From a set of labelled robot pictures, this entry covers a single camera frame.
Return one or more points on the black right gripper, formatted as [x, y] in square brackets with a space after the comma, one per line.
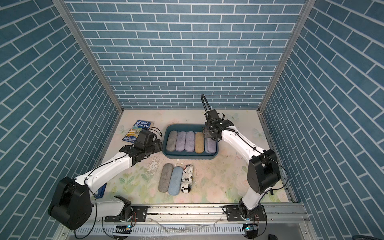
[205, 131]

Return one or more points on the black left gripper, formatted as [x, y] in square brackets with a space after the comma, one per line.
[158, 144]

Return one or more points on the tan fabric glasses case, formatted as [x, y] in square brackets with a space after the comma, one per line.
[199, 143]

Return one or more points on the lavender fabric glasses case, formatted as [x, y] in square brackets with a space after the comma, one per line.
[181, 141]

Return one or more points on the dark grey glasses case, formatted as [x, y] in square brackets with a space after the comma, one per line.
[165, 178]

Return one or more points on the light blue glasses case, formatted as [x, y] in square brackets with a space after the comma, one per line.
[175, 181]

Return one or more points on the newspaper print glasses case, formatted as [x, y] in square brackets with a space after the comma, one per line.
[187, 179]

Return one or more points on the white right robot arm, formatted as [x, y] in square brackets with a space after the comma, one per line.
[263, 167]

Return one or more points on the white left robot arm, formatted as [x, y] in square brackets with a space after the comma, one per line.
[74, 201]

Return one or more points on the teal plastic storage bin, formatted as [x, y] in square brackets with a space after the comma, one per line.
[185, 155]

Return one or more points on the colourful paperback book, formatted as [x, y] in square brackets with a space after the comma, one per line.
[133, 133]

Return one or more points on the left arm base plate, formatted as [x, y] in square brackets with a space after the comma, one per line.
[138, 214]

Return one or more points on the aluminium front rail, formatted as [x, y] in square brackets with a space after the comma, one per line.
[207, 213]

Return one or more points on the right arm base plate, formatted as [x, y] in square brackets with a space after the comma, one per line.
[236, 213]

